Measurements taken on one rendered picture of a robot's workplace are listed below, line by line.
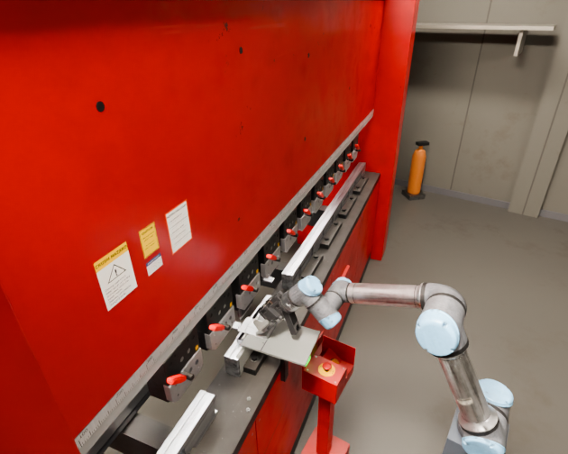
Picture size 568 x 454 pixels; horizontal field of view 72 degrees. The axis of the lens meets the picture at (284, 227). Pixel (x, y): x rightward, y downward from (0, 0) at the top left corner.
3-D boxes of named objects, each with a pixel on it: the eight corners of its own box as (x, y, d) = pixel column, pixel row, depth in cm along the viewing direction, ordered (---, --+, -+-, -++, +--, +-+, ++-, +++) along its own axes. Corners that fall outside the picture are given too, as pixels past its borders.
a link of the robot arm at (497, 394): (506, 408, 139) (517, 382, 132) (502, 440, 129) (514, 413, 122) (470, 393, 144) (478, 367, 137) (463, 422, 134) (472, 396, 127)
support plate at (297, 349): (305, 367, 141) (305, 365, 141) (240, 346, 150) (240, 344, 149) (320, 332, 155) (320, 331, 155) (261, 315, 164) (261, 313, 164)
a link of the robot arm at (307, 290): (319, 299, 131) (302, 280, 131) (299, 313, 138) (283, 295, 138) (328, 287, 137) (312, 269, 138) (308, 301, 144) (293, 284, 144)
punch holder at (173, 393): (174, 406, 107) (164, 365, 99) (149, 396, 110) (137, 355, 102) (204, 366, 119) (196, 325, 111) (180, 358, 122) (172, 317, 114)
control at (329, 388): (334, 404, 165) (337, 376, 156) (301, 388, 172) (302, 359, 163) (352, 371, 179) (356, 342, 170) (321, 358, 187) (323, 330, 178)
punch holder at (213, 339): (213, 353, 123) (206, 313, 115) (189, 346, 126) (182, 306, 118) (235, 322, 135) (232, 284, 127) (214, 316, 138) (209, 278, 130)
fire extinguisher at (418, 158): (427, 195, 496) (437, 140, 461) (420, 203, 474) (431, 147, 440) (405, 189, 510) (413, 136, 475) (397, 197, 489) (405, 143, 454)
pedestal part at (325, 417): (326, 458, 199) (331, 387, 172) (316, 452, 201) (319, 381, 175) (331, 448, 203) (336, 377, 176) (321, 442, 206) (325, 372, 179)
